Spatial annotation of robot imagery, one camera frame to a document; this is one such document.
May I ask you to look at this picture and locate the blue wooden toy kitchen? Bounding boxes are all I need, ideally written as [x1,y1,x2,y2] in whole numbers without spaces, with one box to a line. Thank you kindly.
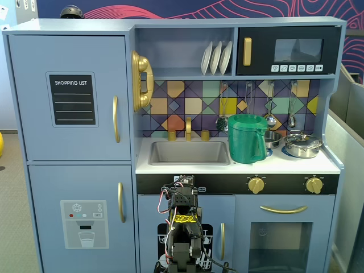
[1,16,348,273]

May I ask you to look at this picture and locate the grey sink basin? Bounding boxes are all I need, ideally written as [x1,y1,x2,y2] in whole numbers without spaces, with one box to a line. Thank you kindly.
[148,140,231,167]

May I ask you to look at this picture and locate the white cabinet with papers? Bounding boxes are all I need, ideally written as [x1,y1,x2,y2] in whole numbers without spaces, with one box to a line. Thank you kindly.
[14,0,39,26]

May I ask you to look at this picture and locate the white toy plate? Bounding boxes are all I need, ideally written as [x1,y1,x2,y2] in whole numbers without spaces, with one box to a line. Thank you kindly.
[210,40,223,76]
[219,40,233,76]
[200,41,214,76]

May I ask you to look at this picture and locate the gold stove knob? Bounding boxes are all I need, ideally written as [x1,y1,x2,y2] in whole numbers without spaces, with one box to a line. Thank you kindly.
[247,176,267,196]
[305,176,324,195]

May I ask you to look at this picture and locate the open steel pot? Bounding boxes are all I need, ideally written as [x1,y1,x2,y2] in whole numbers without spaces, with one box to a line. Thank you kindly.
[264,130,283,150]

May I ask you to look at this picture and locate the steel slotted spoon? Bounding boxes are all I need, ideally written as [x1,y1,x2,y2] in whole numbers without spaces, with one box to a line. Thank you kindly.
[216,81,229,133]

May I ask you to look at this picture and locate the blue oven door with window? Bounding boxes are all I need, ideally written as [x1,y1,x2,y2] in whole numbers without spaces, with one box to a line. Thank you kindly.
[234,194,337,273]

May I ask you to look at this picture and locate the black microwave door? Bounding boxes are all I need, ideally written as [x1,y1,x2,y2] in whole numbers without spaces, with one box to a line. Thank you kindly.
[237,26,341,76]

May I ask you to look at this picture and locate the blue ice dispenser fridge door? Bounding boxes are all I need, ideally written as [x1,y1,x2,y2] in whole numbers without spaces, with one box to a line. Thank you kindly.
[27,164,137,273]

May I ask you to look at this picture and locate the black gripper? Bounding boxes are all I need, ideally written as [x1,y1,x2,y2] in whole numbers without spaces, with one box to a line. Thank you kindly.
[169,175,199,213]

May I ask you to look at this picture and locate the long gold fridge door handle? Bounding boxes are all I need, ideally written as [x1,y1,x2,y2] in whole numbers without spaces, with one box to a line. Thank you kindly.
[112,95,121,144]

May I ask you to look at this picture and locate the red white servo wires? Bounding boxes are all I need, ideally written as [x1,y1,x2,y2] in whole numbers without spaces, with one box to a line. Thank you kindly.
[157,184,179,258]

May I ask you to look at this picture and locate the black power cable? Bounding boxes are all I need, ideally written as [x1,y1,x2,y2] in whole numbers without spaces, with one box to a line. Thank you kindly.
[198,250,238,272]

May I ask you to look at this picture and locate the blue dishwasher door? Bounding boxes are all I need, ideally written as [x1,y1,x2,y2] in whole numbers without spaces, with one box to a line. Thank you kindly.
[137,194,237,273]

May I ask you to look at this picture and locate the steel serving spoon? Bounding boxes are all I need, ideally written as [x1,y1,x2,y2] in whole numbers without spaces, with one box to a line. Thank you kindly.
[287,80,299,129]

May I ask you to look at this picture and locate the gold oven handle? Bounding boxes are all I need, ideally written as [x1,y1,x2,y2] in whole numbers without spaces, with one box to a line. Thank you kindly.
[259,205,309,214]

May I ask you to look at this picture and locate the steel ladle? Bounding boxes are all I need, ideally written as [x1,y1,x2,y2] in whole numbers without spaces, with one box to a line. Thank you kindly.
[263,80,278,128]

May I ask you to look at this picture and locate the gold dishwasher handle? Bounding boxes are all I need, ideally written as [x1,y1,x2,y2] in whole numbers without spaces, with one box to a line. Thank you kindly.
[220,222,226,261]

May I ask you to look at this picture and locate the gold freezer door handle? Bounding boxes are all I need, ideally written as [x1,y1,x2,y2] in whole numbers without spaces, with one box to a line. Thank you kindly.
[117,181,126,224]

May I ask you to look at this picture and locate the black helmet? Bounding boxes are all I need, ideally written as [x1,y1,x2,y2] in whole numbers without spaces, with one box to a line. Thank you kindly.
[59,5,85,19]

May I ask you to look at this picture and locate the gold toy telephone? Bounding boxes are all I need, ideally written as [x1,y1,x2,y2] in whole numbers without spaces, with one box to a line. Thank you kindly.
[130,50,155,113]

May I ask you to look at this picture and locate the gold faucet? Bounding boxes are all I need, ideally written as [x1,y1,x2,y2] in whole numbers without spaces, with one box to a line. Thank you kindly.
[185,117,193,142]

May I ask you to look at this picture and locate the blue shopping list fridge door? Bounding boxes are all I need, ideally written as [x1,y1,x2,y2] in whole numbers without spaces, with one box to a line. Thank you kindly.
[7,34,132,162]

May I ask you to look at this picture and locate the steel hanging spatula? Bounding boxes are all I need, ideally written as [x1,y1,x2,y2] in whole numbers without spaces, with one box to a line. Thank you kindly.
[245,81,254,116]

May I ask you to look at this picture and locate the green plastic pitcher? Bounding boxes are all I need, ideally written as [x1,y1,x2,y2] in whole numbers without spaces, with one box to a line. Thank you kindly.
[227,114,274,164]

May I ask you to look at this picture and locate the steel pot with lid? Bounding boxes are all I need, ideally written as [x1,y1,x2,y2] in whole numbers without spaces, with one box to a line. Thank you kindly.
[284,130,324,159]

